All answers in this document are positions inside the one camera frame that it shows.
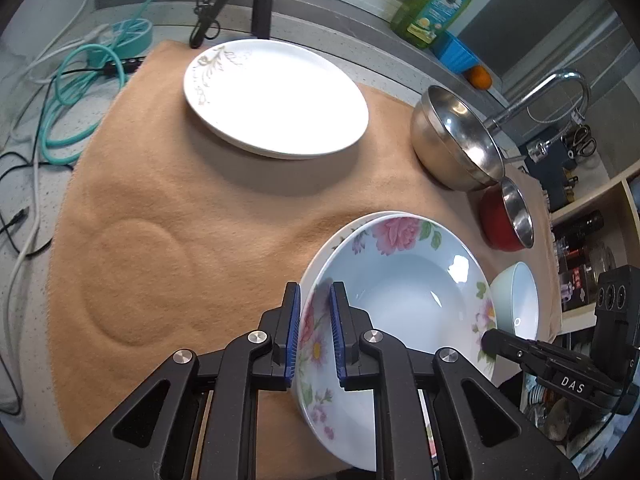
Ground dark glass bottle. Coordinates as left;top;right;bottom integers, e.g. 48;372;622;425
552;210;606;261

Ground tan fleece mat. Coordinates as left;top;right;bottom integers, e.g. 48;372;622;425
47;40;561;476

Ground blue plastic box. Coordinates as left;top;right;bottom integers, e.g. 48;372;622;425
431;30;480;73

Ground large stainless steel bowl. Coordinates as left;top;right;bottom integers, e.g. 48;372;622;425
410;85;506;192

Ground orange fruit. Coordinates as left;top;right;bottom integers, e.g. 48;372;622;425
467;65;492;91

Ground black cable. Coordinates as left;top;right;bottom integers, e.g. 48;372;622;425
0;152;33;416

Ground black inline cable switch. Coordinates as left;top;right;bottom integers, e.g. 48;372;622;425
100;56;147;76

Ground chrome kitchen faucet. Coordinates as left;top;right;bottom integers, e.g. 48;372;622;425
482;70;593;163

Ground white cable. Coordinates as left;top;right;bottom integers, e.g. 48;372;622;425
7;0;116;261

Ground white plate with gold print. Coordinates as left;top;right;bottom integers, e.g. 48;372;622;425
183;39;370;160

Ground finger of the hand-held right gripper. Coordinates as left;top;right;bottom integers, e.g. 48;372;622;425
480;328;538;368

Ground wooden shelf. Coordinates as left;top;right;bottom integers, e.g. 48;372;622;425
547;160;640;341

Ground teal round holder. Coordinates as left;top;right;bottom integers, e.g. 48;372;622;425
102;19;153;61

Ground light blue ceramic bowl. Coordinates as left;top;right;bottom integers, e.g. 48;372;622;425
489;261;540;341

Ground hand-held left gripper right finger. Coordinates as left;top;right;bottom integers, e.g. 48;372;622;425
329;281;581;480

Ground floral porcelain plate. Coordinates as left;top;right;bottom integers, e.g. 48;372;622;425
301;211;401;306
295;214;497;473

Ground teal cable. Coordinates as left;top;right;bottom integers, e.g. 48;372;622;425
40;0;186;163

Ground black tripod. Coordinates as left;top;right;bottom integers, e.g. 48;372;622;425
189;0;278;50

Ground dark blue utensil holder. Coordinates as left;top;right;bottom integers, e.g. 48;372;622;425
520;130;608;211

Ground scissors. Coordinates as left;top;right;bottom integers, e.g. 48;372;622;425
562;125;598;156

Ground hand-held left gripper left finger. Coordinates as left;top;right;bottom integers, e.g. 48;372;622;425
52;282;301;480

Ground green dish soap bottle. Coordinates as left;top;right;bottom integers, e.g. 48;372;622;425
390;0;477;51

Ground red bowl with steel lining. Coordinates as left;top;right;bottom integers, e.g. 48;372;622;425
480;177;535;252

